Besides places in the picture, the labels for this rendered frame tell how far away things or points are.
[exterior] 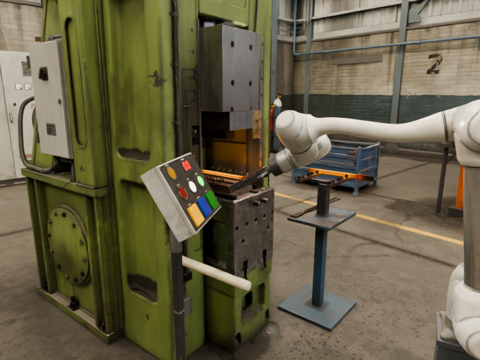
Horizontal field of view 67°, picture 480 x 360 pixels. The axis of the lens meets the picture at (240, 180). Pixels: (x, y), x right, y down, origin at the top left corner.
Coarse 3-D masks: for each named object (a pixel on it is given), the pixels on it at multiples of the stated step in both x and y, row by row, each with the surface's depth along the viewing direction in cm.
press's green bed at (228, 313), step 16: (256, 272) 212; (208, 288) 210; (224, 288) 201; (256, 288) 224; (208, 304) 213; (224, 304) 204; (240, 304) 204; (256, 304) 227; (208, 320) 215; (224, 320) 206; (240, 320) 206; (256, 320) 221; (208, 336) 218; (224, 336) 209; (240, 336) 209
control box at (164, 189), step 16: (176, 160) 143; (192, 160) 157; (144, 176) 129; (160, 176) 128; (176, 176) 137; (192, 176) 149; (160, 192) 129; (176, 192) 131; (192, 192) 143; (160, 208) 131; (176, 208) 129; (176, 224) 131; (192, 224) 131
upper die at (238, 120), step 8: (208, 112) 189; (216, 112) 186; (224, 112) 183; (232, 112) 182; (240, 112) 188; (248, 112) 193; (208, 120) 190; (216, 120) 187; (224, 120) 184; (232, 120) 183; (240, 120) 188; (248, 120) 194; (208, 128) 191; (216, 128) 188; (224, 128) 185; (232, 128) 184; (240, 128) 189; (248, 128) 195
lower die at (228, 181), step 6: (210, 174) 210; (210, 180) 203; (222, 180) 199; (228, 180) 199; (234, 180) 199; (210, 186) 198; (216, 186) 195; (222, 186) 193; (246, 186) 201; (228, 192) 191; (234, 192) 193; (240, 192) 197; (246, 192) 202
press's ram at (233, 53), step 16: (208, 32) 174; (224, 32) 170; (240, 32) 178; (208, 48) 175; (224, 48) 171; (240, 48) 180; (256, 48) 191; (208, 64) 177; (224, 64) 173; (240, 64) 182; (256, 64) 193; (208, 80) 179; (224, 80) 174; (240, 80) 184; (256, 80) 195; (208, 96) 181; (224, 96) 176; (240, 96) 186; (256, 96) 197
